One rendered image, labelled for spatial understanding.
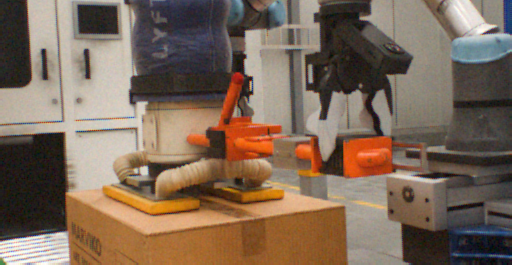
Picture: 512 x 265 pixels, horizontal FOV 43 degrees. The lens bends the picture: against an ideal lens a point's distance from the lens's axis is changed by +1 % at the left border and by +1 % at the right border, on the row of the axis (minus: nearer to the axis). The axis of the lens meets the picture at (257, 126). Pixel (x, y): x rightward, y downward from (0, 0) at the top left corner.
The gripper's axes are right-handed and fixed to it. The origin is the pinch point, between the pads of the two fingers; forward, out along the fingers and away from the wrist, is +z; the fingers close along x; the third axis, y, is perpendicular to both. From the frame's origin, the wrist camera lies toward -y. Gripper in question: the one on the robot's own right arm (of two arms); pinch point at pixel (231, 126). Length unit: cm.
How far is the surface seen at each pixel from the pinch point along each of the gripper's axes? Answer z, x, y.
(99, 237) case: 19, -46, 30
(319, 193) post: 20.1, 22.3, 9.3
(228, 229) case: 14, -31, 60
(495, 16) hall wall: -122, 843, -642
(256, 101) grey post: -2, 129, -221
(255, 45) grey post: -40, 130, -221
